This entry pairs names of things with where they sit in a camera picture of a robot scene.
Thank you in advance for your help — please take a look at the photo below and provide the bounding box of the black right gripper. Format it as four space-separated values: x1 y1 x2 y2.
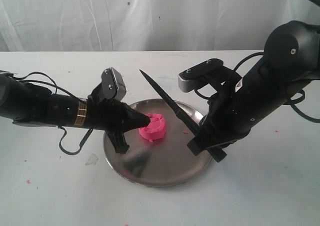
187 83 253 157

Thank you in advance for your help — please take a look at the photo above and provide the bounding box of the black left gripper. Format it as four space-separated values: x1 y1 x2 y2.
86 85 151 154

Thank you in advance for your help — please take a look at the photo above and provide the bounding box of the black knife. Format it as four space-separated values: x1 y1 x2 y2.
139 69 227 163

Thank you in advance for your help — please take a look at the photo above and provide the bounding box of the pink clay lump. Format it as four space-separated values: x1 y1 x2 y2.
138 113 167 142

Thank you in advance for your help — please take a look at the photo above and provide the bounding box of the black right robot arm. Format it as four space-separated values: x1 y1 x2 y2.
187 20 320 161

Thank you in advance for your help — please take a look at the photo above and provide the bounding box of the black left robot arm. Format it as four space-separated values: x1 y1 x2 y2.
0 67 150 154

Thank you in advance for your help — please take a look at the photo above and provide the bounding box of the round steel plate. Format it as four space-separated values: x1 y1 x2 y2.
103 98 212 188

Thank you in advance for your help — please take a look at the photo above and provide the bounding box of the white plastic backdrop curtain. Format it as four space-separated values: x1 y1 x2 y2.
0 0 320 52

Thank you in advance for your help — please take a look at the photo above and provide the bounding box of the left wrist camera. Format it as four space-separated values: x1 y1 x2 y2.
101 67 127 101

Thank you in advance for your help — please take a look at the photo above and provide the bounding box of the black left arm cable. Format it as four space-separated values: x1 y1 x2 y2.
9 70 95 156

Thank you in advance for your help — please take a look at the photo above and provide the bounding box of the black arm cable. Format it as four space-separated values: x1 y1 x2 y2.
9 70 95 156
194 50 320 124

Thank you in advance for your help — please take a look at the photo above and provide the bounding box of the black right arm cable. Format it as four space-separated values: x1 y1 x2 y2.
194 50 320 124

